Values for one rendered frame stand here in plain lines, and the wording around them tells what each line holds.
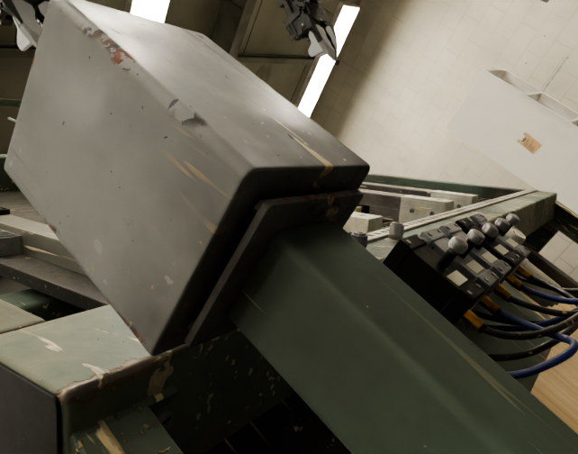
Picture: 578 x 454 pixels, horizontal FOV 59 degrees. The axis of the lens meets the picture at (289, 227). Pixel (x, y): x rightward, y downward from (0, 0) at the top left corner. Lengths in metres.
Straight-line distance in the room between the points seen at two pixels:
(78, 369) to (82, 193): 0.13
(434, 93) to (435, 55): 0.43
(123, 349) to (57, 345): 0.05
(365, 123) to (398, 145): 0.56
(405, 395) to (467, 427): 0.03
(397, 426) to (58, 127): 0.23
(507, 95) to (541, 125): 0.38
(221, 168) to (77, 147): 0.10
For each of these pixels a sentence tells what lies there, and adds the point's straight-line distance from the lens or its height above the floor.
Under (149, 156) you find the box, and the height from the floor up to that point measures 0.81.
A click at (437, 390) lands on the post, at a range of 0.22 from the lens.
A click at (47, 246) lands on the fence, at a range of 0.85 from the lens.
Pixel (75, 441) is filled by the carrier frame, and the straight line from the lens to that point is 0.37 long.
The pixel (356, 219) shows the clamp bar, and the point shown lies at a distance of 0.94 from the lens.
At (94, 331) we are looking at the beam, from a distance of 0.44.
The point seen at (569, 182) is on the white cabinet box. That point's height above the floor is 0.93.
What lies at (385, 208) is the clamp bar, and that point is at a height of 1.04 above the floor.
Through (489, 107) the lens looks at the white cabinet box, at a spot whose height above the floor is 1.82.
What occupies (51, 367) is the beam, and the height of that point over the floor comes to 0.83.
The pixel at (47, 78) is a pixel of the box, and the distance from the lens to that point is 0.32.
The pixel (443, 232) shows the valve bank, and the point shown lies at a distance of 0.62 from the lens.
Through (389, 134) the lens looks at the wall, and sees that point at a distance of 6.79.
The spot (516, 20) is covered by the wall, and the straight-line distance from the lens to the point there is 6.23.
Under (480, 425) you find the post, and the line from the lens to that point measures 0.23.
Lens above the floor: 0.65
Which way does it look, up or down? 23 degrees up
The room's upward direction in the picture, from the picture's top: 47 degrees counter-clockwise
